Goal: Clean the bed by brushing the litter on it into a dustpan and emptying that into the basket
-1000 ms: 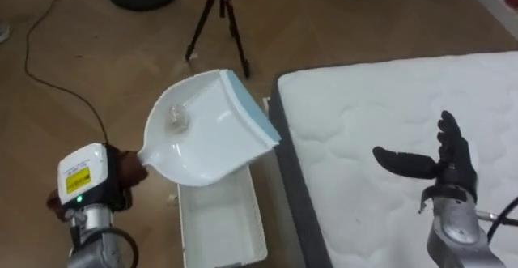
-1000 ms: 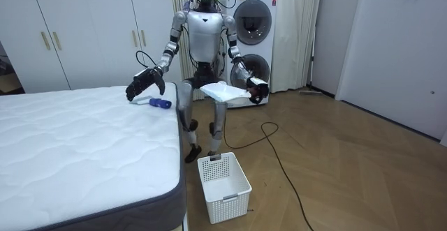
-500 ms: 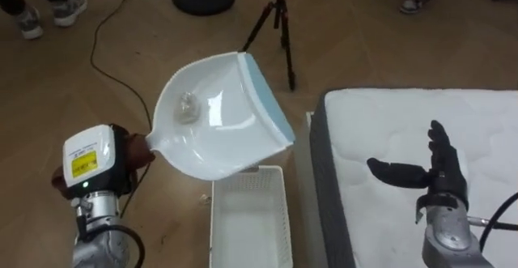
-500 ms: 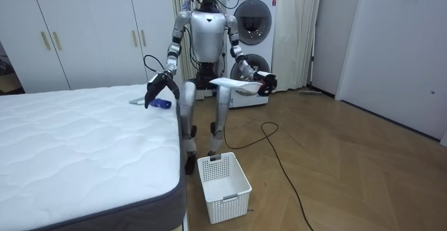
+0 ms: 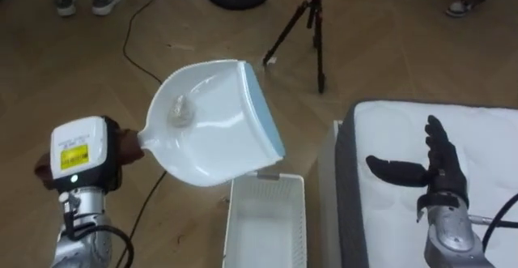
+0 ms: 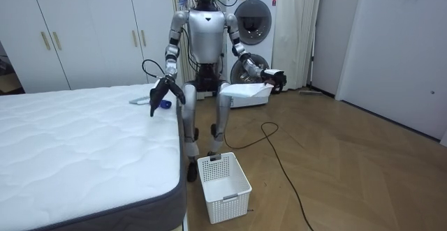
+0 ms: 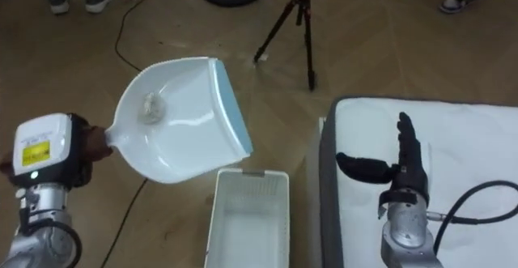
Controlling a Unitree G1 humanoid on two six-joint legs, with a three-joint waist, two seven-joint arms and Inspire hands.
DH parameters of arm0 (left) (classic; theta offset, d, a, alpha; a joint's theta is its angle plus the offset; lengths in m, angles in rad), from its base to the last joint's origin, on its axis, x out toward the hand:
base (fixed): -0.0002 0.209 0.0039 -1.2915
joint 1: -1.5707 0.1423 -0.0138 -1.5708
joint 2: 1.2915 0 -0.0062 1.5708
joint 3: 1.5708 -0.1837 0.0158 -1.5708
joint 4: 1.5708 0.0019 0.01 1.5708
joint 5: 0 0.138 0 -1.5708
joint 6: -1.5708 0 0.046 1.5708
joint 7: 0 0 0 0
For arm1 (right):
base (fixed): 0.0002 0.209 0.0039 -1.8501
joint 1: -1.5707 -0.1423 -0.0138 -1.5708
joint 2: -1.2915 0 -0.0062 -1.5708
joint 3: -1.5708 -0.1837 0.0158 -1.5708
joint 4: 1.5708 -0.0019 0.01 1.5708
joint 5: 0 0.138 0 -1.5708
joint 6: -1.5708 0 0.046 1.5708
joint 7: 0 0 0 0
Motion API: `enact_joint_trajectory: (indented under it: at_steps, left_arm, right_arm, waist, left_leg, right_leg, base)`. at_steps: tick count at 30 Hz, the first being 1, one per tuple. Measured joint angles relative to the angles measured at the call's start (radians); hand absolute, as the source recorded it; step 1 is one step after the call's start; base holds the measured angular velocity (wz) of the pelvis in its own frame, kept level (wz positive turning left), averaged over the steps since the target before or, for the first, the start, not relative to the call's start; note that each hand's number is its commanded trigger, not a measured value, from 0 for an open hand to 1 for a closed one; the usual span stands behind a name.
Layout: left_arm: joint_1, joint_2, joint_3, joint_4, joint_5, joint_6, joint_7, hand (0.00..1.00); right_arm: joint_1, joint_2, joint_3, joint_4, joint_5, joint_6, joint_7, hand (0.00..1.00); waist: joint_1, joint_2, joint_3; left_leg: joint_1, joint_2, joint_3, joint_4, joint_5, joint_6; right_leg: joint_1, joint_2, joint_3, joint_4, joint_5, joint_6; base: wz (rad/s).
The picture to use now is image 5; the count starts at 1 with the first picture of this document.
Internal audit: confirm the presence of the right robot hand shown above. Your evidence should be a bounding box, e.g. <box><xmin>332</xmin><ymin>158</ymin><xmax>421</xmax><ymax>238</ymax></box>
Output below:
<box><xmin>365</xmin><ymin>114</ymin><xmax>470</xmax><ymax>220</ymax></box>

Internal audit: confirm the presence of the white dustpan with brown handle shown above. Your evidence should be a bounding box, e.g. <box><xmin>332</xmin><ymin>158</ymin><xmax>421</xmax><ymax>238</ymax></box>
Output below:
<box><xmin>34</xmin><ymin>59</ymin><xmax>287</xmax><ymax>190</ymax></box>

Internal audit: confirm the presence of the paper ball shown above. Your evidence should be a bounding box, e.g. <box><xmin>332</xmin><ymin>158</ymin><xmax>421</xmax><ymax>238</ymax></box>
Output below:
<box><xmin>167</xmin><ymin>94</ymin><xmax>197</xmax><ymax>129</ymax></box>

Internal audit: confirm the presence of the white mattress grey bed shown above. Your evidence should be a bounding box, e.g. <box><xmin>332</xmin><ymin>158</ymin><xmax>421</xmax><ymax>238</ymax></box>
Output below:
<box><xmin>317</xmin><ymin>100</ymin><xmax>518</xmax><ymax>268</ymax></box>

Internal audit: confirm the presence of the black tripod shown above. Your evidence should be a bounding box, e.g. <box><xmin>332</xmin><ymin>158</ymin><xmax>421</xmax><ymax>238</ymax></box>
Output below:
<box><xmin>261</xmin><ymin>0</ymin><xmax>327</xmax><ymax>95</ymax></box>

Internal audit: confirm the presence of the white perforated plastic basket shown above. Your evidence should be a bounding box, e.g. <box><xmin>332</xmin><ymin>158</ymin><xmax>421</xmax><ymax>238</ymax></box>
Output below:
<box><xmin>221</xmin><ymin>170</ymin><xmax>308</xmax><ymax>268</ymax></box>

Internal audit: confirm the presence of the black floor cable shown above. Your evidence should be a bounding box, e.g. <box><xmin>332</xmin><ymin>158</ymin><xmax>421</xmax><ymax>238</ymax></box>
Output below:
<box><xmin>115</xmin><ymin>0</ymin><xmax>210</xmax><ymax>268</ymax></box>

